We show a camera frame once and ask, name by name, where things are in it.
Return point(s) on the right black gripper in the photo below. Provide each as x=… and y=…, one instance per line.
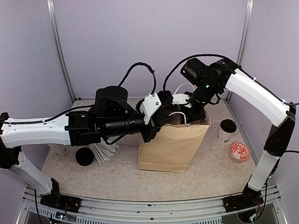
x=196, y=115

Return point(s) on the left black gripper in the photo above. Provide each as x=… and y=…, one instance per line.
x=157, y=121

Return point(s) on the brown paper bag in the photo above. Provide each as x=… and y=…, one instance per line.
x=175, y=145

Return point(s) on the black cup lid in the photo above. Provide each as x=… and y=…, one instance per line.
x=228, y=126

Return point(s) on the bundle of white straws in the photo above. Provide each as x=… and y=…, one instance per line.
x=103, y=152

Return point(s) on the white paper cup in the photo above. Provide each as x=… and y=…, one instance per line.
x=225, y=136

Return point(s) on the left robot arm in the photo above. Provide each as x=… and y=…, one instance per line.
x=109, y=116

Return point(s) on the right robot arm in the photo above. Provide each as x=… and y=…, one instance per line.
x=212, y=79

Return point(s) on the red patterned small plate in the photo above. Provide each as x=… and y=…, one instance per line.
x=239, y=152

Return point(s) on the stack of black lids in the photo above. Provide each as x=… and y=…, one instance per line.
x=84, y=156

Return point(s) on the stack of white paper cups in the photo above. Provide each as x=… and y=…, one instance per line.
x=61, y=150

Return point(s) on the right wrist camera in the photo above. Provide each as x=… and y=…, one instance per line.
x=181, y=99

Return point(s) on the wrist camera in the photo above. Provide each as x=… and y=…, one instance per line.
x=181, y=99
x=152, y=103

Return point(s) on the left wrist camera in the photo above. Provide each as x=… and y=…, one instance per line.
x=152, y=103

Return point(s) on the right aluminium corner post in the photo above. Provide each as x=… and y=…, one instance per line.
x=245, y=31

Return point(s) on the aluminium corner post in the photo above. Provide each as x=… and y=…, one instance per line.
x=59, y=49
x=245, y=31

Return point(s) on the front aluminium frame rail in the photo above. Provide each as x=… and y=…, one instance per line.
x=201, y=211

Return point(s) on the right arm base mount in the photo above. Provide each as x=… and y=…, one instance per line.
x=241, y=201

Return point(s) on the left aluminium corner post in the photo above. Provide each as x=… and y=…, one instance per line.
x=59, y=49

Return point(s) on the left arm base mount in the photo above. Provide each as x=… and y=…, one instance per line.
x=62, y=202

